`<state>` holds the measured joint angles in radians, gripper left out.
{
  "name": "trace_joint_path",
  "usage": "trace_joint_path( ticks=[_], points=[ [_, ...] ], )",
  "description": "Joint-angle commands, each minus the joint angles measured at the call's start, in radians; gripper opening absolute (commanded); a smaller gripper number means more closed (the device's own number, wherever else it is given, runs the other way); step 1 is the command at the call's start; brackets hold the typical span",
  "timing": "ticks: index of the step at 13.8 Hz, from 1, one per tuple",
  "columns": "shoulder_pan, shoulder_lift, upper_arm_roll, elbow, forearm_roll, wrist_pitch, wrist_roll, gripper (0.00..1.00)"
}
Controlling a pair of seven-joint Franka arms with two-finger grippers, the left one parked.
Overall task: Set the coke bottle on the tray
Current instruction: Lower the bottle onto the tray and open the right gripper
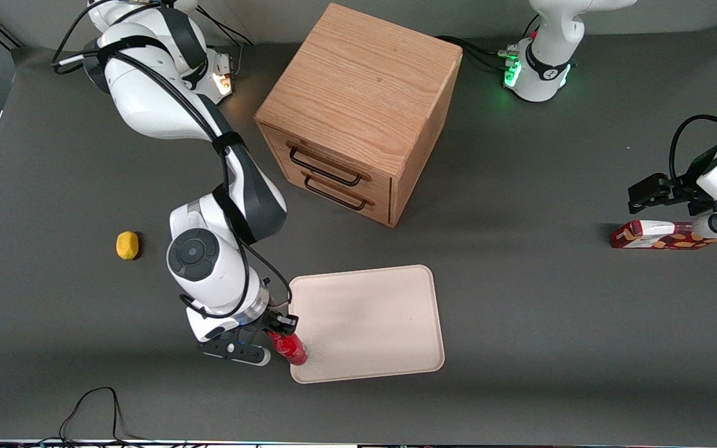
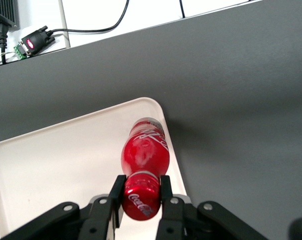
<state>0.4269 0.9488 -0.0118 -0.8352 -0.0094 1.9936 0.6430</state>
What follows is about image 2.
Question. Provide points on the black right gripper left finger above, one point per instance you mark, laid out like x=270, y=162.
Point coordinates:
x=98, y=217

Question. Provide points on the black adapter with red light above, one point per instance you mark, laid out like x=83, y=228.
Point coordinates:
x=34, y=42

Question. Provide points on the white frame post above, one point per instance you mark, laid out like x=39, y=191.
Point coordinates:
x=64, y=22

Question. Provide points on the red coke bottle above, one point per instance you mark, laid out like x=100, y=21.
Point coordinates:
x=145, y=155

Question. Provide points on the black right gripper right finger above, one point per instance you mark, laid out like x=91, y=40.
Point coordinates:
x=175, y=220

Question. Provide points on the black power plug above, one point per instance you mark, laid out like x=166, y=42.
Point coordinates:
x=0, y=32

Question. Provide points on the grey vented box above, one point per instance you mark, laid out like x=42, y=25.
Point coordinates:
x=5, y=10

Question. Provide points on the cream plastic tray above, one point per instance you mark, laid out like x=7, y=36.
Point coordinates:
x=53, y=162

